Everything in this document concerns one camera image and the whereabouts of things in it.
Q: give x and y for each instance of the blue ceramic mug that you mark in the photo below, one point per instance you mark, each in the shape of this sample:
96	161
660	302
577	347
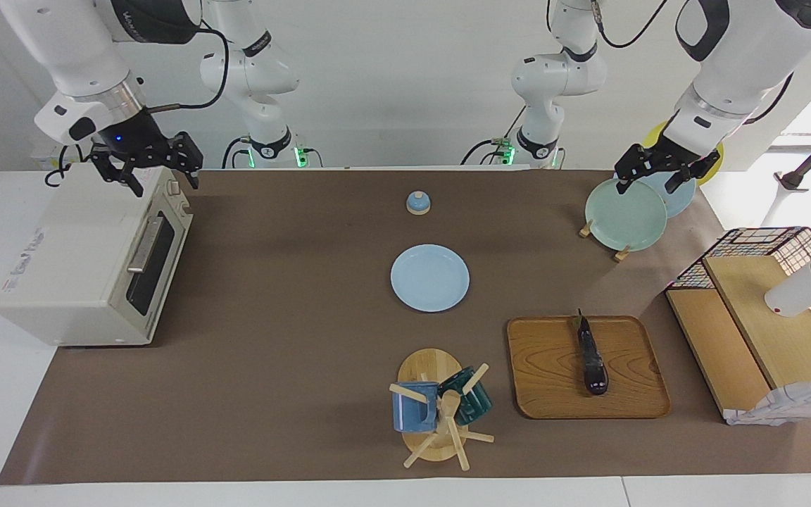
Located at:
412	415

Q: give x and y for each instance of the oven door with glass window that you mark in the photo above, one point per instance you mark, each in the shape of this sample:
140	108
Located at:
166	246

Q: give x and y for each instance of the brown wooden tray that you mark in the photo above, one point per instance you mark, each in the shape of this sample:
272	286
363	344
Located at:
553	373

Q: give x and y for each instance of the light blue racked plate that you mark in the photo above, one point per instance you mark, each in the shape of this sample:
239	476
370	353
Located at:
681	202

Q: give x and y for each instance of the pale green racked plate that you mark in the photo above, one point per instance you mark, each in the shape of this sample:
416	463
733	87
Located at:
624	218

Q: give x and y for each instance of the yellow racked plate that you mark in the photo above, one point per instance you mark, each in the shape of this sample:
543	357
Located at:
714	165

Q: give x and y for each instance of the wooden plate rack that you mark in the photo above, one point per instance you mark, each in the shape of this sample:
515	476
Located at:
585	230

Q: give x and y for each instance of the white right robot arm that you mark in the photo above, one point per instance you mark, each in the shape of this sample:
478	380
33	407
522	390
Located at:
74	49

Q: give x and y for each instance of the brown table mat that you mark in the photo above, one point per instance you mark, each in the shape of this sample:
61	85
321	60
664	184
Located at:
307	352

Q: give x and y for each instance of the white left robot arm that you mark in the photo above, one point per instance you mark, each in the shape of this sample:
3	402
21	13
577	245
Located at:
743	56

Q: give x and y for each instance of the wooden mug tree stand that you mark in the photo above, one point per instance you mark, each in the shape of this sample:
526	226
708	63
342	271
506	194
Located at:
430	366

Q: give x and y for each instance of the dark purple eggplant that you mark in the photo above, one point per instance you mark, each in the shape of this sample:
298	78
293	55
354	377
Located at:
592	359

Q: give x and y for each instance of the dark green ceramic mug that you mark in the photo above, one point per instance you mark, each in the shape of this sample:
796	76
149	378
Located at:
477	405

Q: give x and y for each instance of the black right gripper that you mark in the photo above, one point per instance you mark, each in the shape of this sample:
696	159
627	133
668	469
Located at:
131	137

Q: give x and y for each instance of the cream toaster oven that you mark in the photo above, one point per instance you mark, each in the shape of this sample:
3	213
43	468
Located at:
67	267

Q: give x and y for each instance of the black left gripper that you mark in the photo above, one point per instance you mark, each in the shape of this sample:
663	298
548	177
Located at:
669	156

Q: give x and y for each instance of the white crumpled cloth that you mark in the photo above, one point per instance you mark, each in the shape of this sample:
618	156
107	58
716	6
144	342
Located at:
793	405

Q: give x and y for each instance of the light wooden shelf box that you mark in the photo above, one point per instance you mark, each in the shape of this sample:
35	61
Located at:
764	331

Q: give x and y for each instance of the white cup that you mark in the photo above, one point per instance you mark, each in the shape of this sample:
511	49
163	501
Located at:
800	292

